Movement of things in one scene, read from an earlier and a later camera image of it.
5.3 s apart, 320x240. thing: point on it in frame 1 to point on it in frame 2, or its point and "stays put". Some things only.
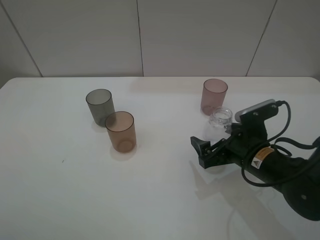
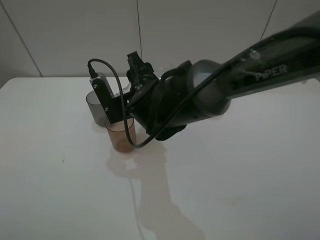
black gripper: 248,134 to 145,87
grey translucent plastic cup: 100,102 stays put
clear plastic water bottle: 220,120 to 125,84
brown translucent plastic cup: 121,129 stays put
